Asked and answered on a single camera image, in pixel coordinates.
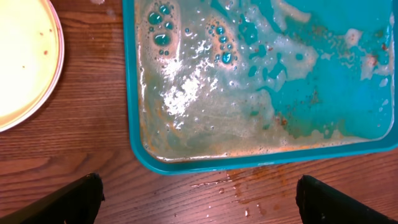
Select teal plastic tray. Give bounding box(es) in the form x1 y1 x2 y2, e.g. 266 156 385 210
123 1 397 175

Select white plate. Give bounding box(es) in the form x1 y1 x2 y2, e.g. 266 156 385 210
0 0 65 133

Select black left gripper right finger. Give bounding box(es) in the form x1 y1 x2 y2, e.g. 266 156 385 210
295 175 397 224

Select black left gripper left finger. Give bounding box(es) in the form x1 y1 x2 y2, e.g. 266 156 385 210
1 173 104 224

